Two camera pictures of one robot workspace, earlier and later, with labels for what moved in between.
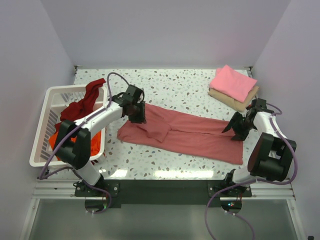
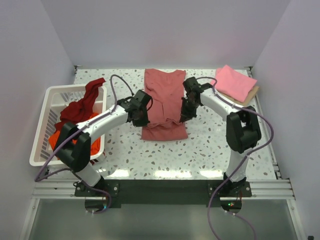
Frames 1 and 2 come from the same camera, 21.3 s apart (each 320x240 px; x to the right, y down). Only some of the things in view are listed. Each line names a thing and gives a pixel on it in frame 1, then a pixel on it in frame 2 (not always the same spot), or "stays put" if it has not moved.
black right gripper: [240, 125] to [188, 107]
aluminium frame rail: [58, 189] stays put
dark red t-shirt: [75, 111] stays put
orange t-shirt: [95, 143] stays put
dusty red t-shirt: [199, 134] to [166, 87]
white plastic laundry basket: [55, 99] stays put
